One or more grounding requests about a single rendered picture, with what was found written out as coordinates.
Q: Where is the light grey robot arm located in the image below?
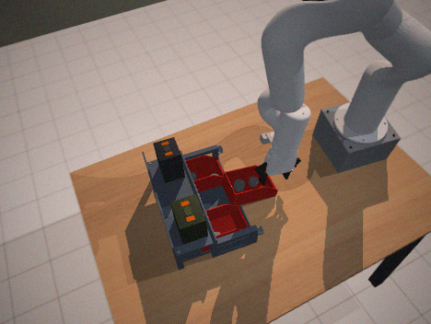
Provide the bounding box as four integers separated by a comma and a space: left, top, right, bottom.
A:
257, 0, 431, 156

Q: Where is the red bin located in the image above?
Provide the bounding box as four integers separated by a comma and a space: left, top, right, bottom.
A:
222, 165, 277, 205
186, 155, 224, 192
206, 204, 249, 238

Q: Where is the olive green tool case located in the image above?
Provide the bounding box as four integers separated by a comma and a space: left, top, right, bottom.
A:
170, 194, 208, 244

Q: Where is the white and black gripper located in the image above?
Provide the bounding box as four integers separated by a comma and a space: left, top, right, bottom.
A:
255, 146, 301, 185

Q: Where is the dark grey tool case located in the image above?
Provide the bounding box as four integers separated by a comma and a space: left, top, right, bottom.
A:
153, 137, 185, 183

